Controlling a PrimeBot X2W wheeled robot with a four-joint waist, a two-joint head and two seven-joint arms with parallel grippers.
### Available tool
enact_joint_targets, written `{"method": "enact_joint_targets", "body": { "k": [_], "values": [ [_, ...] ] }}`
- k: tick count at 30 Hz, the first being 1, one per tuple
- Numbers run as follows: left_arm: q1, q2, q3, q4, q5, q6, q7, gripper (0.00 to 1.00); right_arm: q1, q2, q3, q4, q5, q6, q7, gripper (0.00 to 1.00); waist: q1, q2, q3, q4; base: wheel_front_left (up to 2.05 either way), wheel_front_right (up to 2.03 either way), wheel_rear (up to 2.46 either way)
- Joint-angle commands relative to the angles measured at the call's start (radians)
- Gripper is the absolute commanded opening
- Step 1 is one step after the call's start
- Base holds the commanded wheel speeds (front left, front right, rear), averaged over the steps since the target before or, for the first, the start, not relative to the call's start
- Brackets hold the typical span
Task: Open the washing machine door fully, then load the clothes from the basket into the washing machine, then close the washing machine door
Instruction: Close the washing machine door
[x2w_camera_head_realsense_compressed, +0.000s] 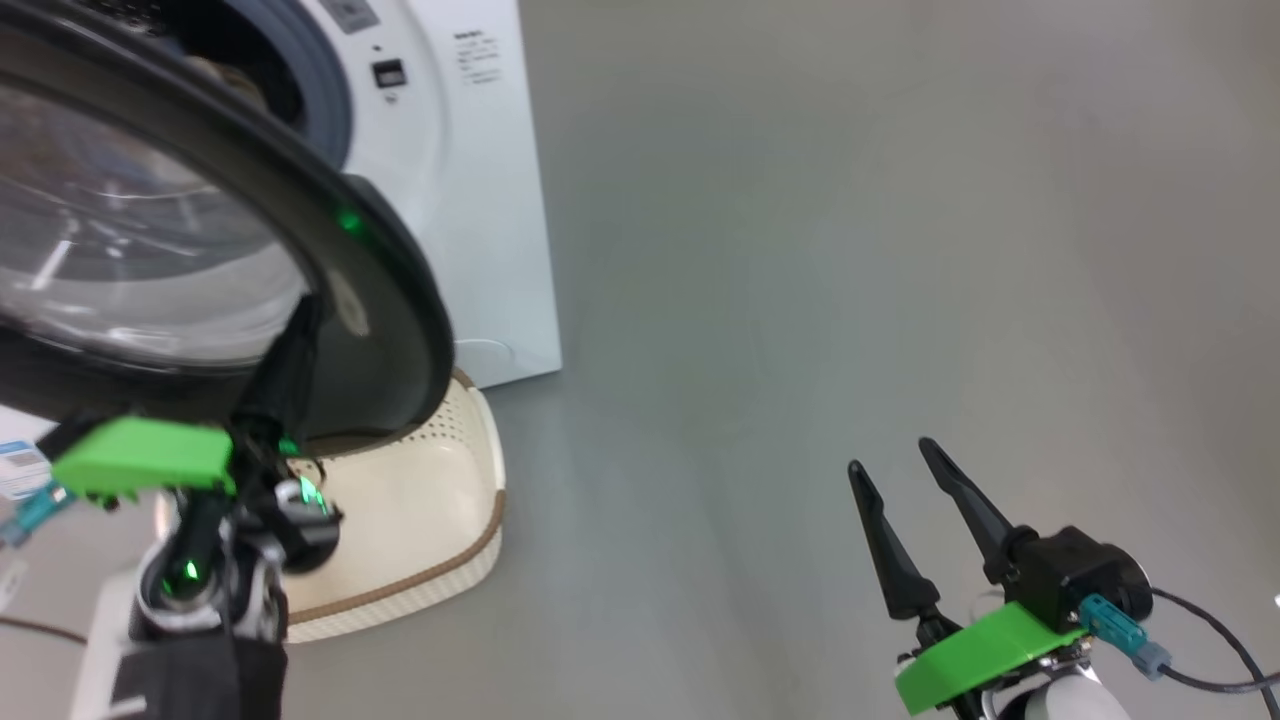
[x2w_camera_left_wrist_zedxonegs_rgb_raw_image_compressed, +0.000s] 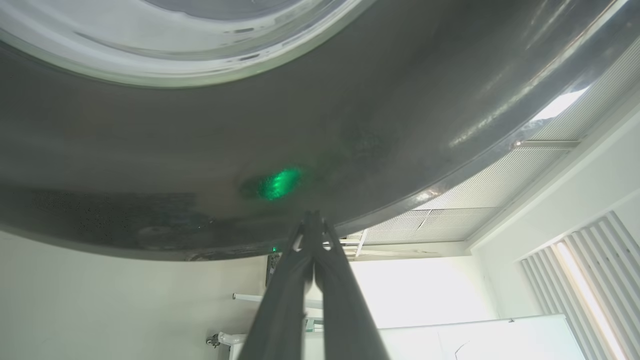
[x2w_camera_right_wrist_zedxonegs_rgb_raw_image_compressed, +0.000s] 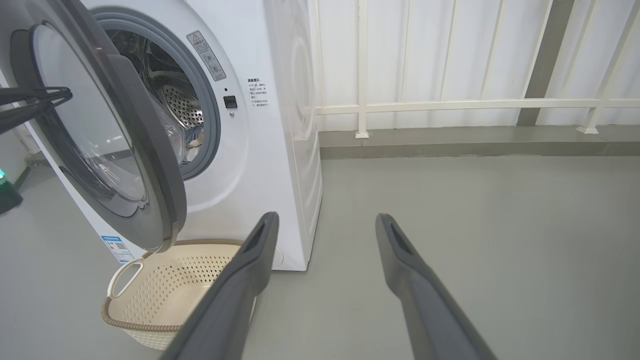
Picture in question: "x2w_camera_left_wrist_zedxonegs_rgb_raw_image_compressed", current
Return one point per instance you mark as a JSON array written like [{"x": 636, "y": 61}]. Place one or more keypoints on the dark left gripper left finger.
[{"x": 280, "y": 310}]

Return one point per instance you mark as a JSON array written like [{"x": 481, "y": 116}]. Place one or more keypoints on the white vertical window blinds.
[{"x": 590, "y": 280}]

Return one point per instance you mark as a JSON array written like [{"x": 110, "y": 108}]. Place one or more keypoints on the black round washer door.
[{"x": 200, "y": 140}]

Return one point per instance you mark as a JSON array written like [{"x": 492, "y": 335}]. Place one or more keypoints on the white step ladder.
[{"x": 356, "y": 242}]

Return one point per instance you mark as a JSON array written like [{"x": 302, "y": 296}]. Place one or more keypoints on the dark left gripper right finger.
[{"x": 345, "y": 320}]

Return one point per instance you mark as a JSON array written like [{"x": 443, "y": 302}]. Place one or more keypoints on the white flat board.
[{"x": 475, "y": 340}]

